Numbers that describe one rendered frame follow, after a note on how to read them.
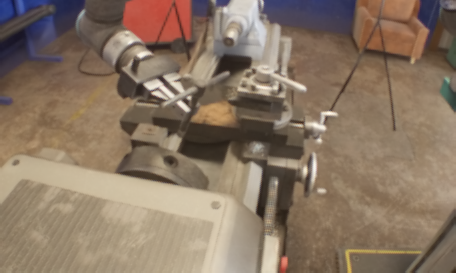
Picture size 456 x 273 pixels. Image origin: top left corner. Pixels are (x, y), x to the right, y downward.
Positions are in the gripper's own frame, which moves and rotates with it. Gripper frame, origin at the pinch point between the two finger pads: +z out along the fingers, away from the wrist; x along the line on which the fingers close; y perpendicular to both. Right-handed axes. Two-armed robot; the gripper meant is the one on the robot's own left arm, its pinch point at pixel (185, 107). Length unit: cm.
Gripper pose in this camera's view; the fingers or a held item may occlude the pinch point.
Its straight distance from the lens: 66.1
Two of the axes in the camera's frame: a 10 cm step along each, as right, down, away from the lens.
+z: 7.4, 6.4, -2.3
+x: 5.5, -3.7, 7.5
